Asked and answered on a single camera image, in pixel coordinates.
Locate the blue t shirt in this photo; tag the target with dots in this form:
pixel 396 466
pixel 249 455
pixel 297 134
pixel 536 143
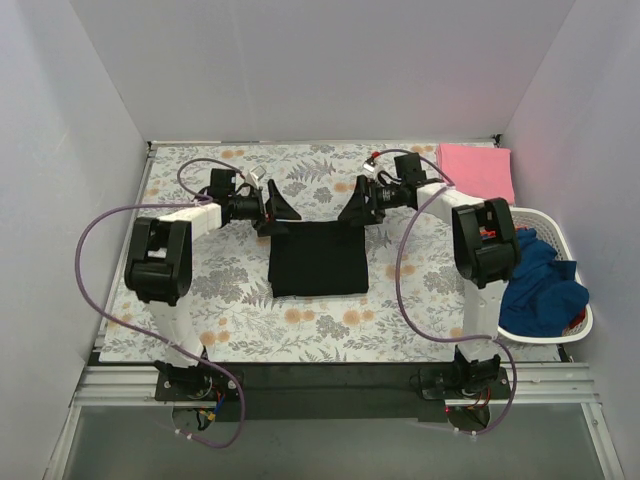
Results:
pixel 543 296

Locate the aluminium frame rail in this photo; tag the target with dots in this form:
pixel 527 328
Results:
pixel 550 427

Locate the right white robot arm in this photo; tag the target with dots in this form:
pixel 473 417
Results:
pixel 486 253

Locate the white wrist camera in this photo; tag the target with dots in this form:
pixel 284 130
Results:
pixel 254 176
pixel 370 165

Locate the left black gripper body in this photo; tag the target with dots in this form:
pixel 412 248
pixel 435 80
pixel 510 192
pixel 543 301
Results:
pixel 267 209

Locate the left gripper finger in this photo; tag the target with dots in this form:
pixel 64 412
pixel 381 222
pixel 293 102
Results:
pixel 277 207
pixel 270 229

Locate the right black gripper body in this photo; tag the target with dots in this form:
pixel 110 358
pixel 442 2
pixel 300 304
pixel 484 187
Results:
pixel 369 198

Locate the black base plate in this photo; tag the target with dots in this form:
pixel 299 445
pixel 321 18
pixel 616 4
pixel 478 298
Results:
pixel 328 391

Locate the red orange t shirt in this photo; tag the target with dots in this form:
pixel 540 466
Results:
pixel 577 321

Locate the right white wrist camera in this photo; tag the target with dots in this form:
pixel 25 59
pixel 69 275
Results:
pixel 370 165

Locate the floral table mat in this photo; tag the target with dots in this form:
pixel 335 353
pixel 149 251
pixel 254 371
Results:
pixel 414 304

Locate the folded pink t shirt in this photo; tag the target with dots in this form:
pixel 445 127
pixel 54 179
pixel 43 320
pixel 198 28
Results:
pixel 482 172

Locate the black t shirt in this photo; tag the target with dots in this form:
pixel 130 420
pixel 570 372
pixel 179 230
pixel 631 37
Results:
pixel 318 259

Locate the white laundry basket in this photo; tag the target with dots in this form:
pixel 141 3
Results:
pixel 549 231

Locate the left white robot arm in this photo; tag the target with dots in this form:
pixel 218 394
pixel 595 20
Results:
pixel 159 269

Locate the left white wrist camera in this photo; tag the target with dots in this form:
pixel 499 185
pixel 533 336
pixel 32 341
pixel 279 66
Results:
pixel 254 176

